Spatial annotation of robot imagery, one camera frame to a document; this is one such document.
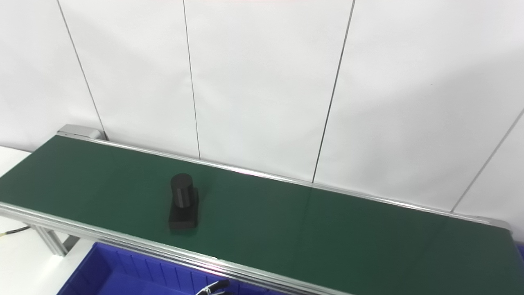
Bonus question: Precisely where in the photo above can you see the green conveyor belt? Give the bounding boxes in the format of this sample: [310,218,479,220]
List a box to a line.
[0,130,524,295]
[0,135,524,295]

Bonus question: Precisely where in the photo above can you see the blue plastic bin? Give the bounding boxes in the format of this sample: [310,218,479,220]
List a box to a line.
[57,242,287,295]

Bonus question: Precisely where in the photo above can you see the yellow black cable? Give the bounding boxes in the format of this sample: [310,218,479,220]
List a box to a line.
[0,225,30,238]

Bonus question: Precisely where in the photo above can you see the aluminium conveyor leg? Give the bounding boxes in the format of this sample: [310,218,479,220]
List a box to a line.
[25,223,80,257]

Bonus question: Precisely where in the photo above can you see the grey conveyor end cover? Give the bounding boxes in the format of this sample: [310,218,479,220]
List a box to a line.
[57,124,105,141]

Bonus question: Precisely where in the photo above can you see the black cylinder block part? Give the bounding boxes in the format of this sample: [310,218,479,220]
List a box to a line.
[168,173,200,230]

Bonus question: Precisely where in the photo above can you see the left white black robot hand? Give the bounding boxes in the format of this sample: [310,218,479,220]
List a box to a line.
[196,280,230,295]

